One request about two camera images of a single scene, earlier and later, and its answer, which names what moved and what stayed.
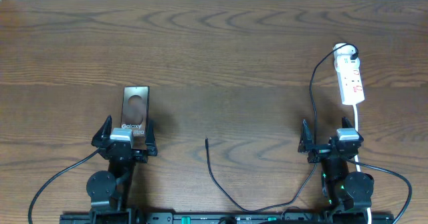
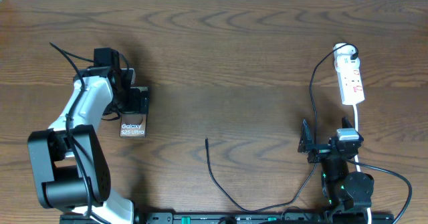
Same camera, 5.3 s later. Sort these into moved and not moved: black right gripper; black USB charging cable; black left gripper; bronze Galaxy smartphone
Moved: black left gripper
Not moved: black right gripper; bronze Galaxy smartphone; black USB charging cable
